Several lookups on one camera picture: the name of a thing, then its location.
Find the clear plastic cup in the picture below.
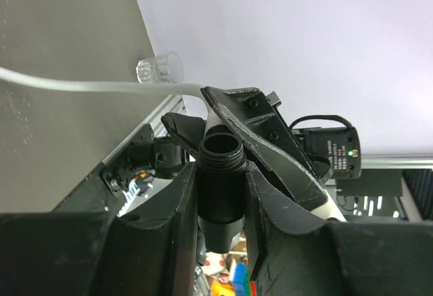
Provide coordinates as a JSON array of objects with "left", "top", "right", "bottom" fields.
[{"left": 135, "top": 52, "right": 183, "bottom": 84}]

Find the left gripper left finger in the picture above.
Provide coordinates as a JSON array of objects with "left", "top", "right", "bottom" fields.
[{"left": 1, "top": 164, "right": 197, "bottom": 295}]

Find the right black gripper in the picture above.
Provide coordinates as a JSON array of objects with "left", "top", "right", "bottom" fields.
[{"left": 161, "top": 87, "right": 330, "bottom": 214}]

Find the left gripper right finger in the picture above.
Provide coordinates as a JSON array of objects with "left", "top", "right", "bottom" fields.
[{"left": 244, "top": 167, "right": 432, "bottom": 295}]

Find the black elbow pipe fitting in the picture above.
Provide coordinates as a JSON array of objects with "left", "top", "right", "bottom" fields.
[{"left": 195, "top": 132, "right": 246, "bottom": 253}]

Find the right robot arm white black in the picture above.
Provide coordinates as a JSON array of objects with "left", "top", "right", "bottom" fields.
[{"left": 101, "top": 87, "right": 361, "bottom": 223}]

